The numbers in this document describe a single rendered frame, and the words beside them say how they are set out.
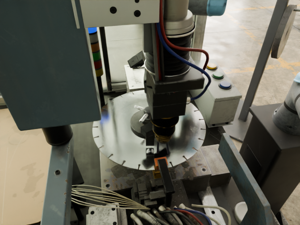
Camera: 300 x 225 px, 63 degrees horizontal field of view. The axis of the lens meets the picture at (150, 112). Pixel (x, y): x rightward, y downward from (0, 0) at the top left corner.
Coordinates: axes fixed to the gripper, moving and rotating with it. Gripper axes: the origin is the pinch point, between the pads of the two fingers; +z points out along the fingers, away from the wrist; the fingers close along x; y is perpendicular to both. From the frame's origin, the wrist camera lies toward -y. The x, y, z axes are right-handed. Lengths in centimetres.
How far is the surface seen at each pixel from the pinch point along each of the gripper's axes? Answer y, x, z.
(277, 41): 22, 104, -33
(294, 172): 41, 60, 28
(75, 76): 13.5, -41.6, -8.8
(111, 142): -4.3, -11.8, 10.1
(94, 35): -21.4, -2.8, -19.3
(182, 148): 13.0, -3.4, 9.4
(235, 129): -1, 143, 31
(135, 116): -3.5, -2.5, 3.7
